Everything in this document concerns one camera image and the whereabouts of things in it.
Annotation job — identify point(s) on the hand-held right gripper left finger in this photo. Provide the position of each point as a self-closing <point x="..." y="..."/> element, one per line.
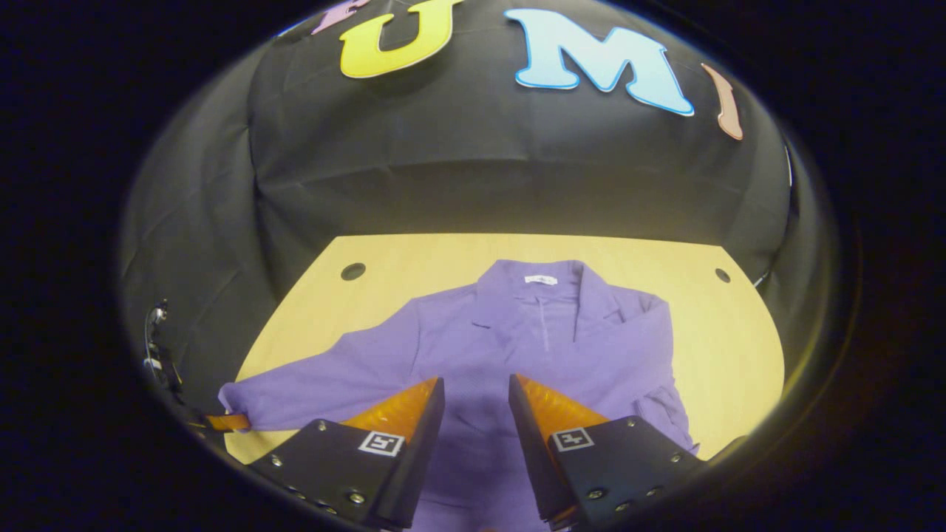
<point x="425" y="443"/>

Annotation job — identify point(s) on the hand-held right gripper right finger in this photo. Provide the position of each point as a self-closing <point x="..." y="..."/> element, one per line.
<point x="528" y="451"/>

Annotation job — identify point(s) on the purple knit cardigan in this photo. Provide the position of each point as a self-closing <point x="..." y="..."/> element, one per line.
<point x="517" y="340"/>

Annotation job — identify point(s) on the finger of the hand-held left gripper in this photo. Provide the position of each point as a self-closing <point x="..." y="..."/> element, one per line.
<point x="225" y="422"/>

